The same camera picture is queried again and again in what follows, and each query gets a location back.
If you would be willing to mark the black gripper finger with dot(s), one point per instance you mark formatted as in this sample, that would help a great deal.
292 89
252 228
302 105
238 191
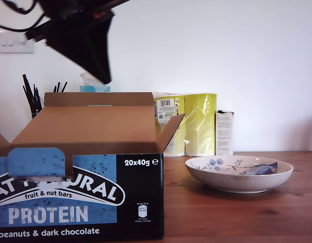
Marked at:
69 48
100 45

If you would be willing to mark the snack bar carton box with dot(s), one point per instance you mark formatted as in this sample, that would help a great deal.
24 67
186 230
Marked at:
95 131

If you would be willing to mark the white printed small carton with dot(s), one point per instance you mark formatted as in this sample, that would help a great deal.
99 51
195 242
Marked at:
224 134

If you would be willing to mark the turquoise patterned tissue box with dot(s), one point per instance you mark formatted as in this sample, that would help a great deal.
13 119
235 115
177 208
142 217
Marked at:
95 89

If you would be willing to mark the blue protein snack bar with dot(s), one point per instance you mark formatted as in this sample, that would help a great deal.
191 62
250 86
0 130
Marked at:
259 170

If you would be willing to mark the yellow paper towel pack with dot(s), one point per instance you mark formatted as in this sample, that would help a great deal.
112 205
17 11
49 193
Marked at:
198 126

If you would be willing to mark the white wall switch plate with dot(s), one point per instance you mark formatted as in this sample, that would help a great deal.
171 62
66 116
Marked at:
14 48

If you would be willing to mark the white floral plate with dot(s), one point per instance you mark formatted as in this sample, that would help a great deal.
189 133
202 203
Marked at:
221 182

